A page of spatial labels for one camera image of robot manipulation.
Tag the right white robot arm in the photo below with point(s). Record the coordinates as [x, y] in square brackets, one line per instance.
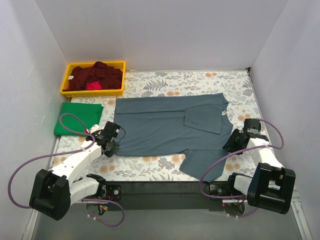
[271, 186]

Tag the pink t shirt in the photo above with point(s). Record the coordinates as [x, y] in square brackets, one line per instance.
[93, 86]

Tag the blue-grey t shirt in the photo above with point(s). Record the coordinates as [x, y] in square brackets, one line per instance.
[196, 126]

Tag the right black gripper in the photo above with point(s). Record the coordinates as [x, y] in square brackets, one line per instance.
[231, 144]

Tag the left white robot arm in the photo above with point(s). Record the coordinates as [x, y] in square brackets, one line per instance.
[55, 190]

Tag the dark red t shirt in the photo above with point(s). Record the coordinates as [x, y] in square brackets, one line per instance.
[110, 78]

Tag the floral table mat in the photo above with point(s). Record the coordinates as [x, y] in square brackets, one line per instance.
[236, 87]

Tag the aluminium frame rail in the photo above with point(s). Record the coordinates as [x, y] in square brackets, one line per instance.
[302, 224]

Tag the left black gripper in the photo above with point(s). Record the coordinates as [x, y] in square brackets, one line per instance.
[111, 147]

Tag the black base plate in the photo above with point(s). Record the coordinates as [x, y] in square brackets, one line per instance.
[158, 195]

